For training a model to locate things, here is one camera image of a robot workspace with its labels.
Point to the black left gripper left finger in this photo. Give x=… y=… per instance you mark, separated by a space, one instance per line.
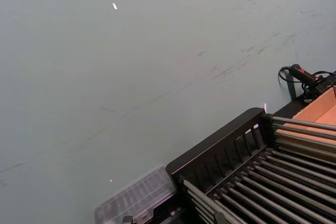
x=127 y=219

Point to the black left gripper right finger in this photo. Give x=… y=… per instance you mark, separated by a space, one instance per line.
x=218 y=218

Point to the clear plastic case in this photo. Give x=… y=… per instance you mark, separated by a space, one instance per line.
x=139 y=195

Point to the black rack with steel bars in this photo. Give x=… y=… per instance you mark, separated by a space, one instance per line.
x=218 y=145

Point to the shallow brown cardboard tray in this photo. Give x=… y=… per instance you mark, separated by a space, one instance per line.
x=319 y=104

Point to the black upright bracket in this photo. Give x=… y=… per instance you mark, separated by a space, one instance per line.
x=291 y=87

